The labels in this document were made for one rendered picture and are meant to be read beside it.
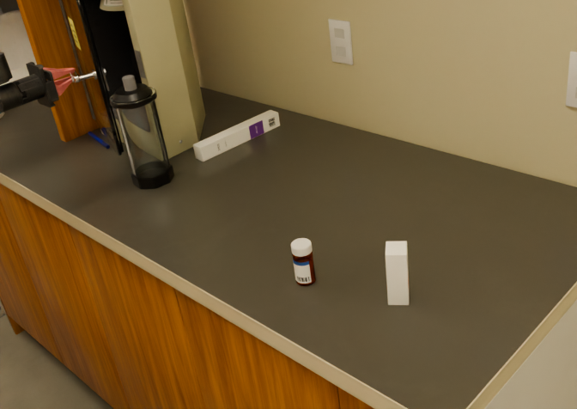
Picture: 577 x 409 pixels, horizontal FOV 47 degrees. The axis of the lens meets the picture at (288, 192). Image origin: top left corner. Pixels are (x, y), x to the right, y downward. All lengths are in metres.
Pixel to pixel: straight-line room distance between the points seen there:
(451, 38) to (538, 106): 0.24
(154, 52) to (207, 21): 0.49
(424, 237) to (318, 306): 0.28
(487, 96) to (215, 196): 0.66
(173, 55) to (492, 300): 0.99
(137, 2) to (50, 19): 0.38
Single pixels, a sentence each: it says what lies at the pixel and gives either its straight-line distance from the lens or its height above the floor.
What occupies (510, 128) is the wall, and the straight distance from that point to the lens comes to 1.57.
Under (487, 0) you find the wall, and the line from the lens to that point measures 1.50.
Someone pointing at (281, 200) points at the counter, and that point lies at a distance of 1.50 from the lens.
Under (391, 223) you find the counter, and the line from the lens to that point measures 1.38.
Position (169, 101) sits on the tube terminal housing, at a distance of 1.75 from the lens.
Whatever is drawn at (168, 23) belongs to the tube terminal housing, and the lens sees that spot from 1.72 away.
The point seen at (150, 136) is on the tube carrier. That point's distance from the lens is 1.60.
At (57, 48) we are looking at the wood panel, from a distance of 1.99.
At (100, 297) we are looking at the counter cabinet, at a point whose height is 0.64.
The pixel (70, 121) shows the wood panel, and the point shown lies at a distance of 2.04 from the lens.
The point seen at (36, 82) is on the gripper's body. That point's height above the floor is 1.22.
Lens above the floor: 1.69
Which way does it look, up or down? 29 degrees down
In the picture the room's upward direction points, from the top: 8 degrees counter-clockwise
